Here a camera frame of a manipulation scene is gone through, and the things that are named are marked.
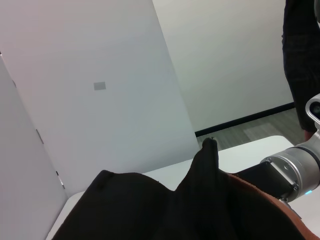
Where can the grey rectangular sticker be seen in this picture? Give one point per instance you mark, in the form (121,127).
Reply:
(99,86)

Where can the person in dark plaid clothes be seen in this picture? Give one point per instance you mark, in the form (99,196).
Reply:
(300,50)

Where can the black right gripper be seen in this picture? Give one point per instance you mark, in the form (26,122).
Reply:
(262,178)

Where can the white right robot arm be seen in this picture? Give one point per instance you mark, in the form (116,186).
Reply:
(295,165)

